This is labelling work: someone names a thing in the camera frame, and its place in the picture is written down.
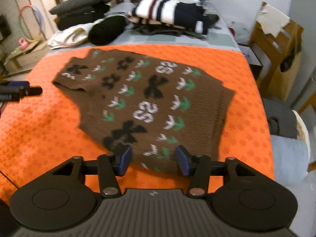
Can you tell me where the brown patterned knit vest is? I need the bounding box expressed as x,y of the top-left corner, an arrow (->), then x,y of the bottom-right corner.
53,49 -> 235,174

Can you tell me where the dark grey folded clothes stack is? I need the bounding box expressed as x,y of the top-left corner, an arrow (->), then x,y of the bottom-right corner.
49,0 -> 111,31

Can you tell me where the low wooden cabinet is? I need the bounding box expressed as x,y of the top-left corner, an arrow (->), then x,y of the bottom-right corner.
1,41 -> 50,78

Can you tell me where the pink kettlebell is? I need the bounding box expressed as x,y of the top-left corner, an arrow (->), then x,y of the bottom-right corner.
18,38 -> 29,50

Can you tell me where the orange patterned table mat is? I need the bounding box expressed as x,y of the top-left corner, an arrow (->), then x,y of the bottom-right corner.
1,44 -> 274,202

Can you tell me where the white folded garment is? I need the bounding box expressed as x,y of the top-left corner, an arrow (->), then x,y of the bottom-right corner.
47,18 -> 104,49

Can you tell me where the colourful hula hoop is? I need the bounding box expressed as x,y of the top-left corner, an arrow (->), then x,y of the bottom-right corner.
18,4 -> 44,43

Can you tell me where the light blue folded cloth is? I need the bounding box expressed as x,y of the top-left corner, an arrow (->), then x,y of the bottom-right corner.
271,135 -> 309,186

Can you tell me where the black rolled garment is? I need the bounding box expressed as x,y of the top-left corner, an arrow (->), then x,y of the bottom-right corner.
88,15 -> 127,46

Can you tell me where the dark grey cloth pile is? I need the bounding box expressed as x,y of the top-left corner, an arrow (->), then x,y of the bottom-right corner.
262,98 -> 298,139

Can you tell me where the black storage box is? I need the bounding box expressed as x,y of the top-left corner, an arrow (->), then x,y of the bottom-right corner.
239,44 -> 263,80

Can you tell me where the brown paper bag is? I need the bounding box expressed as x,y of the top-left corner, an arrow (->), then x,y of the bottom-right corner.
267,24 -> 304,101

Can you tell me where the grey folded garment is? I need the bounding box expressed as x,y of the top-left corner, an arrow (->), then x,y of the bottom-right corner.
104,2 -> 136,18

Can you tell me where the near wooden chair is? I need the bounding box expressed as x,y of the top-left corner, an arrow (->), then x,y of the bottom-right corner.
299,93 -> 316,172

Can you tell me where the olive brown garment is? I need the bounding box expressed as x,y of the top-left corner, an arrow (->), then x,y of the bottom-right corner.
133,23 -> 207,40

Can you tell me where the wooden chair with paper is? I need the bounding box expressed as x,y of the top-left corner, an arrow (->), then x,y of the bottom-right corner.
248,2 -> 304,88

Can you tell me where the striped navy white sweater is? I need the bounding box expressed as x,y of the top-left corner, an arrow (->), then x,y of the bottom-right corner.
129,0 -> 212,35

